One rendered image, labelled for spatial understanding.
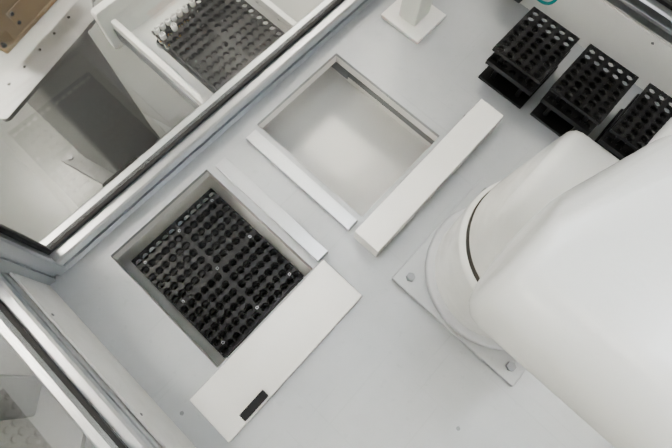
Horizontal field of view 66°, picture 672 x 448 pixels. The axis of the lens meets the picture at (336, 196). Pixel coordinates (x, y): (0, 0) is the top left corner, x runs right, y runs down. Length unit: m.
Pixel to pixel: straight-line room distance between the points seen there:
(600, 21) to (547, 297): 0.81
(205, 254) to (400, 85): 0.45
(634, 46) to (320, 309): 0.69
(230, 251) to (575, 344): 0.67
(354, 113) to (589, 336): 0.82
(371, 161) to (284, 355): 0.41
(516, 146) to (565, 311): 0.68
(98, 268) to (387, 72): 0.58
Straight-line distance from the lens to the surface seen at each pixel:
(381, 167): 0.99
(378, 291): 0.81
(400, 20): 1.01
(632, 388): 0.29
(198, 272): 0.88
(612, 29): 1.04
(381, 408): 0.80
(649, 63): 1.05
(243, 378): 0.79
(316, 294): 0.79
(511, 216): 0.53
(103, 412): 0.69
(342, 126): 1.03
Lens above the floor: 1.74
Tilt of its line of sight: 70 degrees down
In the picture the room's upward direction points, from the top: 5 degrees clockwise
